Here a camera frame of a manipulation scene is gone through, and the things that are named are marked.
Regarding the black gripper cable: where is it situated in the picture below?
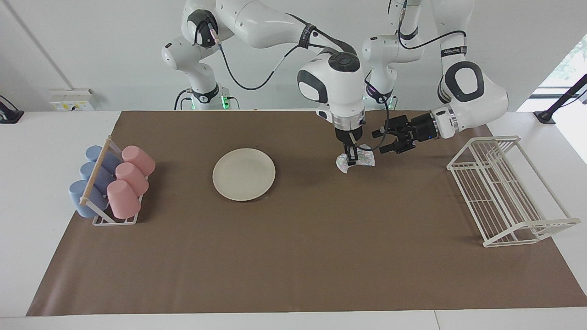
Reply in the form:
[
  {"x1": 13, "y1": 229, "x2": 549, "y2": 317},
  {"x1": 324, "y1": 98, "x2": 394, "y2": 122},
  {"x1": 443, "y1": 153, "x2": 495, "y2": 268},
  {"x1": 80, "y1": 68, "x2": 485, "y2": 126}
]
[
  {"x1": 397, "y1": 0, "x2": 467, "y2": 50},
  {"x1": 195, "y1": 21, "x2": 391, "y2": 152}
]

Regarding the white wire dish rack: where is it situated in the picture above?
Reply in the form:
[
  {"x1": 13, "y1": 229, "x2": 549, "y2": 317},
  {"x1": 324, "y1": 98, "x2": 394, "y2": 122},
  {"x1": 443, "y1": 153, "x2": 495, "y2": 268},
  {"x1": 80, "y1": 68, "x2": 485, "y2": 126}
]
[{"x1": 447, "y1": 135, "x2": 581, "y2": 248}]

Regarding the cup rack with wooden bar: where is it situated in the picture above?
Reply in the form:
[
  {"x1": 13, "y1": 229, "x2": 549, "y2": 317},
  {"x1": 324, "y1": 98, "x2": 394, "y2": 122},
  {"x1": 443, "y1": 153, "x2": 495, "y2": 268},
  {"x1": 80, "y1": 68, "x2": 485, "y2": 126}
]
[{"x1": 79, "y1": 135, "x2": 148, "y2": 226}]

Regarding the blue plastic cup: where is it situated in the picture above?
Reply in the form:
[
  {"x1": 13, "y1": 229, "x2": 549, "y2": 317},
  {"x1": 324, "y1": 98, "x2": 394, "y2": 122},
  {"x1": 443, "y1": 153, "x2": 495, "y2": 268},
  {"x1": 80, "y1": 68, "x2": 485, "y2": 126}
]
[
  {"x1": 68, "y1": 180, "x2": 109, "y2": 219},
  {"x1": 80, "y1": 161, "x2": 116, "y2": 195},
  {"x1": 85, "y1": 145, "x2": 122, "y2": 174}
]

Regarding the brown paper table mat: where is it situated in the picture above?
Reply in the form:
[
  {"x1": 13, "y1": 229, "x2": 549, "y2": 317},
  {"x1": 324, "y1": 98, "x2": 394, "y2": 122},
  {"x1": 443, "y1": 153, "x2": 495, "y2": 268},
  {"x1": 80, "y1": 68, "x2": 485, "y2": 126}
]
[{"x1": 26, "y1": 110, "x2": 587, "y2": 317}]

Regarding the round cream plate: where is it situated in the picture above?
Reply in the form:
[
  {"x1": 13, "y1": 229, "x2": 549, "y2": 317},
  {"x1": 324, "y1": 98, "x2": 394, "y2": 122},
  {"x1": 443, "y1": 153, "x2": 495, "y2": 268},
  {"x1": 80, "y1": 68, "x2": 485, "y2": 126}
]
[{"x1": 212, "y1": 148, "x2": 276, "y2": 202}]

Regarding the black base cable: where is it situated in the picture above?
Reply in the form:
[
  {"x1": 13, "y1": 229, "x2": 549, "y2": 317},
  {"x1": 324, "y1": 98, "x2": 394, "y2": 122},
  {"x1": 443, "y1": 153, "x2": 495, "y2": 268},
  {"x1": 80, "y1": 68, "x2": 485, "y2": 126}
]
[{"x1": 174, "y1": 89, "x2": 194, "y2": 110}]

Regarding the pink plastic cup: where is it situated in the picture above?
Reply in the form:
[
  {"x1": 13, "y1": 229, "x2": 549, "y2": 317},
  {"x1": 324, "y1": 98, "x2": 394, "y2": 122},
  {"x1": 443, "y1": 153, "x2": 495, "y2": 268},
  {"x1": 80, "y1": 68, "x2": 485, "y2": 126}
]
[
  {"x1": 107, "y1": 180, "x2": 142, "y2": 220},
  {"x1": 122, "y1": 145, "x2": 156, "y2": 177},
  {"x1": 115, "y1": 162, "x2": 150, "y2": 197}
]

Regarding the black table clamp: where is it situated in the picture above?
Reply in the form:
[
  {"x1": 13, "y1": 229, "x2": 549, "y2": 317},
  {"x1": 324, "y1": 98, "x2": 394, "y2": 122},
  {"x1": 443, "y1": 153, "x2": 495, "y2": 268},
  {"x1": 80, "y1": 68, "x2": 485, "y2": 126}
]
[{"x1": 0, "y1": 95, "x2": 24, "y2": 123}]

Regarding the white wall outlet box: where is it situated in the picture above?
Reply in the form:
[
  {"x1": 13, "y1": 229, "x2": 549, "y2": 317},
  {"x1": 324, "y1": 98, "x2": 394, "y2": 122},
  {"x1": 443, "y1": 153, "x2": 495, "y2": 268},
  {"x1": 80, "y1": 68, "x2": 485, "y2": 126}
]
[{"x1": 49, "y1": 88, "x2": 95, "y2": 111}]

